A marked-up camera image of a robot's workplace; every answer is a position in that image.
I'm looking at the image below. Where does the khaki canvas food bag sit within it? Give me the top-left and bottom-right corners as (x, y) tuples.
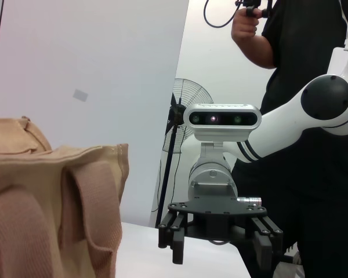
(0, 115), (131, 278)

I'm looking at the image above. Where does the white id badge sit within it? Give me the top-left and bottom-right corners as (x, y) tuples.
(327, 47), (348, 76)

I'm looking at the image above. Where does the person's hand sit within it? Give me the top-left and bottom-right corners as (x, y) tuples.
(231, 8), (263, 40)

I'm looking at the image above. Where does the person's bare forearm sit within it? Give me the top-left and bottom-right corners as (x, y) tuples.
(231, 28), (277, 70)

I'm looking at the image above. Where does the black standing fan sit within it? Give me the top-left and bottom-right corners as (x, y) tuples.
(150, 78), (215, 229)

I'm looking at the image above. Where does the person in black clothes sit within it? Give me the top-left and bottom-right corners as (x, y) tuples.
(231, 0), (348, 278)

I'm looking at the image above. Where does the grey wall sticker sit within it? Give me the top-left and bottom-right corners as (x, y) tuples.
(72, 89), (89, 103)

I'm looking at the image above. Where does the black controller cable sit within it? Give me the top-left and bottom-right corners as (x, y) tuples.
(203, 0), (241, 29)

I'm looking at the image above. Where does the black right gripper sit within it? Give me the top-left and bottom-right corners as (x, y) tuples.
(158, 199), (284, 278)

